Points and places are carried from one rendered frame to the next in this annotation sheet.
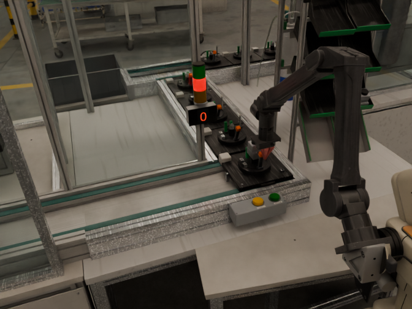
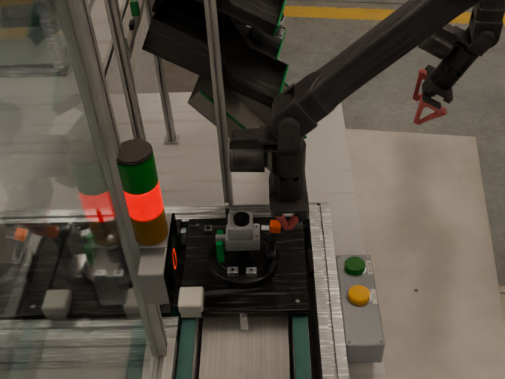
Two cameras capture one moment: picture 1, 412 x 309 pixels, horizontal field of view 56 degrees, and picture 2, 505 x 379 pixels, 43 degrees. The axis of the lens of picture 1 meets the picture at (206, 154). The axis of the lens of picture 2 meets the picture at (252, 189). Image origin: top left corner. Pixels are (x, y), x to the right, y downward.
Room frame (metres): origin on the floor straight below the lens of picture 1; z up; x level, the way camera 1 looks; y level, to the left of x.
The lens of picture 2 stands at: (1.05, 0.55, 1.93)
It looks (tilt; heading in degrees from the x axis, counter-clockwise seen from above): 43 degrees down; 290
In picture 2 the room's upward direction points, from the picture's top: 3 degrees counter-clockwise
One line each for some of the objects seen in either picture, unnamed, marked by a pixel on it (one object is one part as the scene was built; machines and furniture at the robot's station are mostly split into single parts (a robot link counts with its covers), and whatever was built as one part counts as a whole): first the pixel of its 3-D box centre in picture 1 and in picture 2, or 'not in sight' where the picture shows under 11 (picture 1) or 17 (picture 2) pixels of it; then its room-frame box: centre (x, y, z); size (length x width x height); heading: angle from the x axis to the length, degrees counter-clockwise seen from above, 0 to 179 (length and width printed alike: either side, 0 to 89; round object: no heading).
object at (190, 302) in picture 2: (224, 159); (191, 302); (1.42, -0.08, 0.97); 0.05 x 0.05 x 0.04; 17
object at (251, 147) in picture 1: (253, 146); (237, 230); (1.36, -0.20, 1.06); 0.08 x 0.04 x 0.07; 17
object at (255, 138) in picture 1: (265, 133); (288, 183); (1.27, -0.23, 1.18); 0.10 x 0.07 x 0.07; 108
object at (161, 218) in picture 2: (200, 95); (148, 221); (1.41, 0.01, 1.28); 0.05 x 0.05 x 0.05
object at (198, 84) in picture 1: (199, 83); (143, 195); (1.41, 0.01, 1.33); 0.05 x 0.05 x 0.05
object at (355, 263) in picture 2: (274, 197); (355, 267); (1.15, -0.25, 0.96); 0.04 x 0.04 x 0.02
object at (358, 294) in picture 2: (257, 202); (358, 295); (1.12, -0.19, 0.96); 0.04 x 0.04 x 0.02
